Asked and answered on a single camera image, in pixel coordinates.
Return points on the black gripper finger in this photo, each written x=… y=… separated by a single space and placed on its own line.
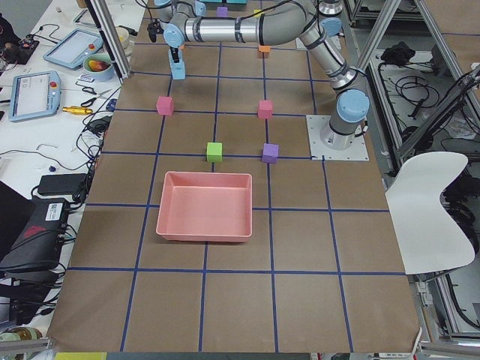
x=174 y=55

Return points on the light blue foam block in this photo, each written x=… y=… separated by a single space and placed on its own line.
x=178 y=69

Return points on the cream bowl with lemon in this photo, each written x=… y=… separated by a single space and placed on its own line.
x=125 y=39

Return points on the pink foam block table side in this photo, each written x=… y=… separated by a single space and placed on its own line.
x=165 y=105

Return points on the purple foam block far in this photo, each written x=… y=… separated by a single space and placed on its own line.
x=222 y=12

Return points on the light blue bowl with fruit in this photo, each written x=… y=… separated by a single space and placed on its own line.
x=99 y=67

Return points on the turquoise plastic tray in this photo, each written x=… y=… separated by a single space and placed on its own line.
x=236 y=2

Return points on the teach pendant tablet far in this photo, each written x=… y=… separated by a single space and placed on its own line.
x=74 y=49

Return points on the teach pendant tablet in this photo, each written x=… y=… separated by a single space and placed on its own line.
x=35 y=95
x=74 y=49

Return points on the yellow foam block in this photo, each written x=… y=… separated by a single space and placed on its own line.
x=258 y=12

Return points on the green foam block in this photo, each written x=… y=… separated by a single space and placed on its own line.
x=214 y=152

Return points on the red pink foam block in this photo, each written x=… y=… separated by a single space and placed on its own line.
x=265 y=109

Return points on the gold metal cylinder tool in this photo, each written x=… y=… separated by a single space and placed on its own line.
x=77 y=110

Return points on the teach pendant tablet near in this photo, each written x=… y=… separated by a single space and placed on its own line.
x=35 y=95

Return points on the purple foam block near pink tray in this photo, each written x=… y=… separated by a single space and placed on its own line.
x=270 y=153

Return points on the pink plastic tray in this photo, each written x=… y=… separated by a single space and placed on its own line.
x=206 y=207

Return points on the black power adapter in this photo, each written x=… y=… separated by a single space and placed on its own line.
x=65 y=184

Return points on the black computer box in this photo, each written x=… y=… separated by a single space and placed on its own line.
x=38 y=246

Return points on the white chair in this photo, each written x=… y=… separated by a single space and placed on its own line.
x=428 y=237

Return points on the aluminium frame post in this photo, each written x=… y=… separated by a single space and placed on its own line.
x=103 y=20

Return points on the scissors black handles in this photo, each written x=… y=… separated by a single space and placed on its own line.
x=88 y=103

